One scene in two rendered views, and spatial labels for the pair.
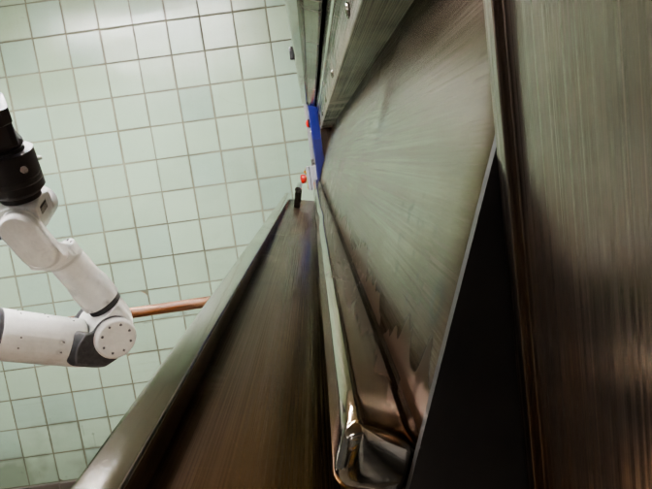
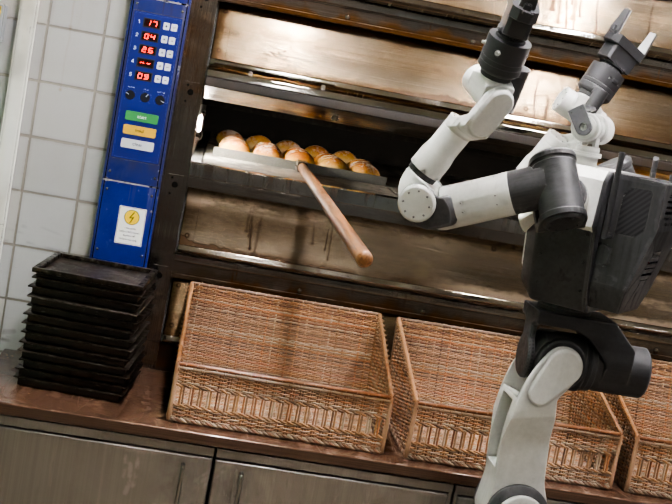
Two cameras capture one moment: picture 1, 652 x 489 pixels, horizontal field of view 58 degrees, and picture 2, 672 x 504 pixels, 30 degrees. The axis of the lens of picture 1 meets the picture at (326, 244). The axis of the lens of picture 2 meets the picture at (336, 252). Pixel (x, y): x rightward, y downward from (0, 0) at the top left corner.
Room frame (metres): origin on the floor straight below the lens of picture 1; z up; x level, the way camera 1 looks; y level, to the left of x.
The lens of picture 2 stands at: (1.86, 3.48, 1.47)
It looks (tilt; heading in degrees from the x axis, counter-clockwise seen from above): 8 degrees down; 264
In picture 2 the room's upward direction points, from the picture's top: 11 degrees clockwise
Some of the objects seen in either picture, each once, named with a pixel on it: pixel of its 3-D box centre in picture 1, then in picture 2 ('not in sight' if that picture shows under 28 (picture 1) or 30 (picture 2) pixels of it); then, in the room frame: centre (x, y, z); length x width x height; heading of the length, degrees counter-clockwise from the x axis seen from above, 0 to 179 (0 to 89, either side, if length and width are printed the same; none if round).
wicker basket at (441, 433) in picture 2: not in sight; (498, 398); (1.01, 0.23, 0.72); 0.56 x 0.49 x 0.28; 1
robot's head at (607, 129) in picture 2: not in sight; (591, 133); (1.08, 0.81, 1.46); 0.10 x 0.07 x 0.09; 56
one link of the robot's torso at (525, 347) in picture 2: not in sight; (585, 350); (1.00, 0.83, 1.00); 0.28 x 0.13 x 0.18; 1
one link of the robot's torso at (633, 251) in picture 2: not in sight; (598, 231); (1.03, 0.85, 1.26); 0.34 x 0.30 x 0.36; 56
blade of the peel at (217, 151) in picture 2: not in sight; (297, 161); (1.61, -0.61, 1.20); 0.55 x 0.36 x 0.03; 1
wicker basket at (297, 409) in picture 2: not in sight; (281, 362); (1.60, 0.23, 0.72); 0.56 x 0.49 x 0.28; 0
